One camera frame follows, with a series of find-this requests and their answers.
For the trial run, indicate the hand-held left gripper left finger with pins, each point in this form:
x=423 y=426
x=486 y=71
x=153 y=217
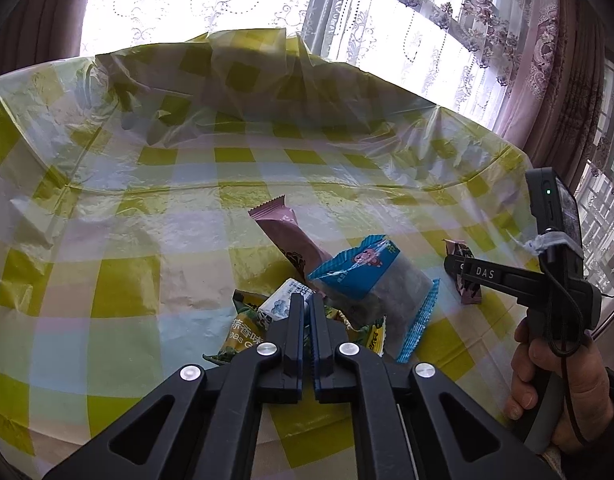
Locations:
x=298 y=345

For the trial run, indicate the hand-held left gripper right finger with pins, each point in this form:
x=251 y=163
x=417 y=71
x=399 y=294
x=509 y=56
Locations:
x=315 y=345

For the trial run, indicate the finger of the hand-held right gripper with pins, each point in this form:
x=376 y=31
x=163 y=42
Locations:
x=468 y=287
x=457 y=265

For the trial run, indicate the dark pink candy wrapper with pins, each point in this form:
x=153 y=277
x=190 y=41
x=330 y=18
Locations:
x=462 y=250

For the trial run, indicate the small white blue snack packet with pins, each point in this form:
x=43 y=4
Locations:
x=279 y=305

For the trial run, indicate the person's right hand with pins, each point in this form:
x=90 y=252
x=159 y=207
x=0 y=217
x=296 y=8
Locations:
x=587 y=385

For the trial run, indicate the green yellow snack packet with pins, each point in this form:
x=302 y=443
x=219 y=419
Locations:
x=242 y=335
x=369 y=335

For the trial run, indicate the blue clear snack packet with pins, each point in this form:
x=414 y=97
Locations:
x=382 y=290

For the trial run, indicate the long pink snack packet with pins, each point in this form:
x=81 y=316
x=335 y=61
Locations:
x=287 y=232

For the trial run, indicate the white lace curtain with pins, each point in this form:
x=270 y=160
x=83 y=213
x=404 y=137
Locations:
x=607 y=160

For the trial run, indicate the green checkered plastic tablecloth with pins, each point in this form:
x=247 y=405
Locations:
x=162 y=235

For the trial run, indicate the brown patterned curtain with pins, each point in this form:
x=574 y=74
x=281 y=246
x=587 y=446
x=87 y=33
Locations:
x=552 y=60
x=37 y=20

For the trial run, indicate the white sheer embroidered curtain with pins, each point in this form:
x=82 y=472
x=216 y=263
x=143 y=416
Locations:
x=187 y=0

